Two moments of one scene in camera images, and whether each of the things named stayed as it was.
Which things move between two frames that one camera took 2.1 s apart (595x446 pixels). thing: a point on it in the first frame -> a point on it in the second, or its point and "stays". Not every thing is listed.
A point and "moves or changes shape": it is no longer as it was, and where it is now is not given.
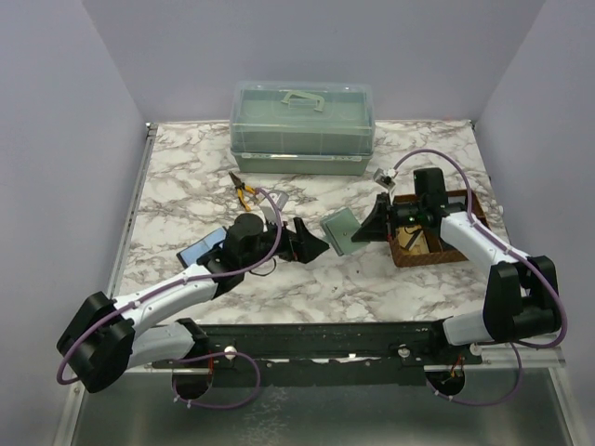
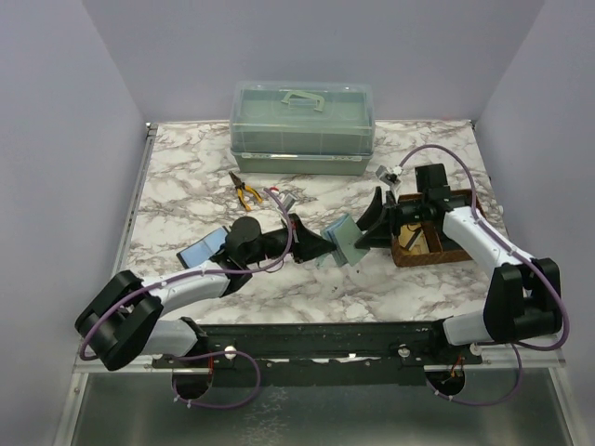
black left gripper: (294, 240) stays
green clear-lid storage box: (302, 128) stays
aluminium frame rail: (132, 210) stays
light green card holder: (338, 229) moves or changes shape
